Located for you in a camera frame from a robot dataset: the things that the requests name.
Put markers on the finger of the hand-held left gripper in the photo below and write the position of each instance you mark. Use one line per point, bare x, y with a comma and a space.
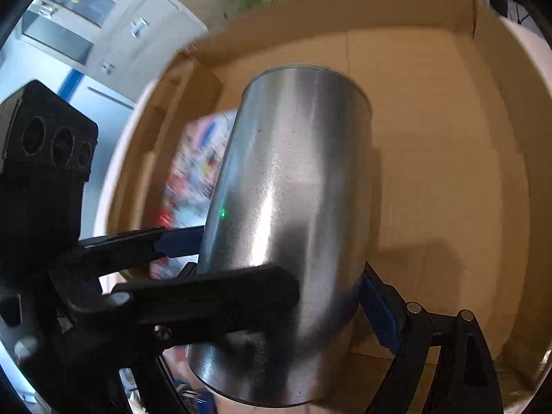
177, 241
224, 297

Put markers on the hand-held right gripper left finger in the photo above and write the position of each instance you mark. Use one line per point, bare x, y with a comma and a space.
151, 380

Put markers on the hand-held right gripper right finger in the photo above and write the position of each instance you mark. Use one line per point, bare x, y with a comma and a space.
382, 310

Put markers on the silver metal can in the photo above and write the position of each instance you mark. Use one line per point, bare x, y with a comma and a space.
297, 207

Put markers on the brown cardboard box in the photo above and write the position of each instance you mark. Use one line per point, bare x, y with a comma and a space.
440, 146

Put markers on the colourful printed packet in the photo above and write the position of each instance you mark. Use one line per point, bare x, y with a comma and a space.
196, 181

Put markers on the grey metal cabinet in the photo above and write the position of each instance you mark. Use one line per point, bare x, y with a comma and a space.
108, 17

